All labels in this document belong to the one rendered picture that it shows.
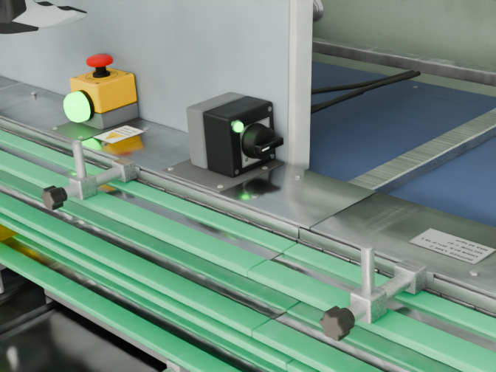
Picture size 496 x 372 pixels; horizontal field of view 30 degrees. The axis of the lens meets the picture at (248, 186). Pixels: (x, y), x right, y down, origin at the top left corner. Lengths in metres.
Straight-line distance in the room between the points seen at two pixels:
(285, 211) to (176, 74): 0.34
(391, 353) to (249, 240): 0.21
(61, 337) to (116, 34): 0.47
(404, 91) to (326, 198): 0.47
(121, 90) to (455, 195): 0.52
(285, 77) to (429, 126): 0.29
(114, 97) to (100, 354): 0.38
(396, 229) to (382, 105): 0.47
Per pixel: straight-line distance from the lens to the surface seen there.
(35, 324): 1.53
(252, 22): 1.17
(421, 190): 1.15
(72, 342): 1.46
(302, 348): 0.98
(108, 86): 1.36
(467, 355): 0.84
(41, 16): 0.90
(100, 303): 1.29
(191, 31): 1.26
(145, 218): 1.11
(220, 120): 1.13
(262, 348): 1.02
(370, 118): 1.39
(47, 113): 1.48
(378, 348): 0.97
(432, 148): 1.23
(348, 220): 1.03
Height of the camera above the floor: 1.54
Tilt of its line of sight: 39 degrees down
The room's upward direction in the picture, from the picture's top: 114 degrees counter-clockwise
